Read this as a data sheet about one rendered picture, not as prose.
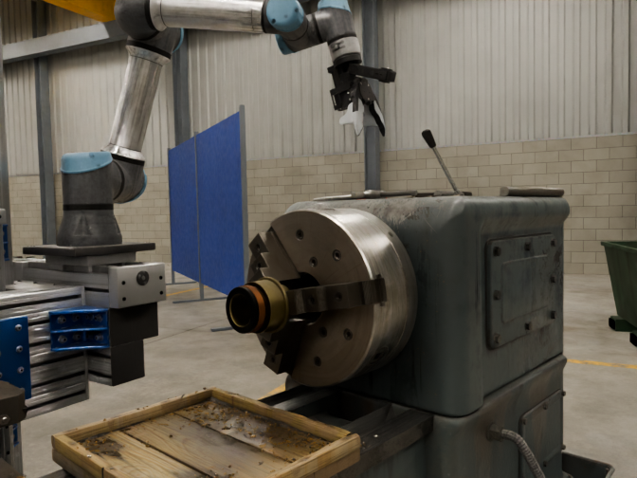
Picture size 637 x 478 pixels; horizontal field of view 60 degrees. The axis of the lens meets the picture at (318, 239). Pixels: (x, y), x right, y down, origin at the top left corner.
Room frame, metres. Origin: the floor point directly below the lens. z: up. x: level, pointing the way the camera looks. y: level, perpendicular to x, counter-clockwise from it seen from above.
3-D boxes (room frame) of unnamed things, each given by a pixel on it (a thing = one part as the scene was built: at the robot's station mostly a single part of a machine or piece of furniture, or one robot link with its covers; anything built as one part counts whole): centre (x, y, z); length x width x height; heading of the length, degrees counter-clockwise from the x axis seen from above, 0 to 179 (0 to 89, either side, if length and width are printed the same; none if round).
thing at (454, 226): (1.31, -0.27, 1.06); 0.59 x 0.48 x 0.39; 137
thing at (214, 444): (0.81, 0.18, 0.89); 0.36 x 0.30 x 0.04; 47
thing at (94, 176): (1.38, 0.57, 1.33); 0.13 x 0.12 x 0.14; 170
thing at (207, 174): (7.68, 1.65, 1.18); 4.12 x 0.80 x 2.35; 26
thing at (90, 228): (1.37, 0.57, 1.21); 0.15 x 0.15 x 0.10
